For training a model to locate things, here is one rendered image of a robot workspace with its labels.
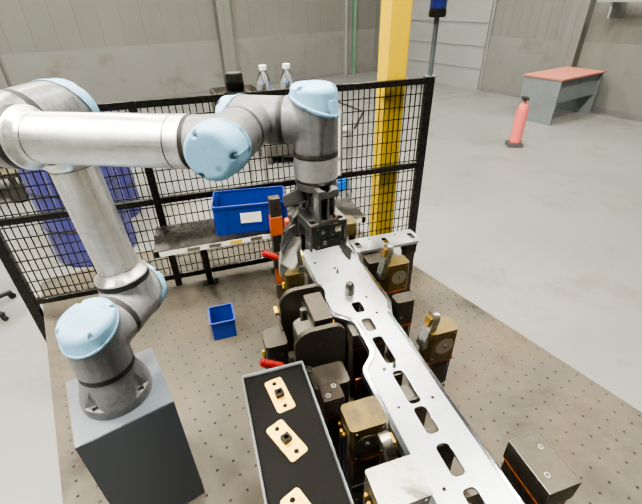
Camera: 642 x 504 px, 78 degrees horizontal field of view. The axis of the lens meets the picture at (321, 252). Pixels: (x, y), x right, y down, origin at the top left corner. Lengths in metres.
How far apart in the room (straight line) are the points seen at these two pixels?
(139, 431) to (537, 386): 1.26
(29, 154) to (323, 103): 0.43
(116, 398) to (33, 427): 1.73
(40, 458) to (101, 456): 1.51
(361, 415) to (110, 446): 0.54
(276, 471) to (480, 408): 0.88
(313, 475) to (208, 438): 0.68
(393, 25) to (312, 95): 1.31
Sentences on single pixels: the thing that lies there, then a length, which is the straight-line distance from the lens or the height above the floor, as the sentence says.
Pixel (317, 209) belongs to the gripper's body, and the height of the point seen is 1.56.
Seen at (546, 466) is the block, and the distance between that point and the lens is 1.04.
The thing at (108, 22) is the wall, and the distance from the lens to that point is 10.00.
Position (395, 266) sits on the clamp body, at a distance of 1.44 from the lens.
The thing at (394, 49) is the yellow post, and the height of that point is 1.67.
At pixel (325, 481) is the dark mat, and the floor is 1.16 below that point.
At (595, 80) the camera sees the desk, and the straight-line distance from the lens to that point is 8.83.
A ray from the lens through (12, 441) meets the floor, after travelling 2.71.
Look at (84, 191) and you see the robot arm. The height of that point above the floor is 1.55.
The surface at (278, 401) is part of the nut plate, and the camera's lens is 0.87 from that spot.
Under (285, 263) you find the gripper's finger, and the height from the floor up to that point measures 1.43.
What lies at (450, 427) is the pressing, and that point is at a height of 1.00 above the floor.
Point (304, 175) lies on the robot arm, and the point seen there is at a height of 1.61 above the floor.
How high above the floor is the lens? 1.86
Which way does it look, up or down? 33 degrees down
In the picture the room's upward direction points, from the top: 1 degrees counter-clockwise
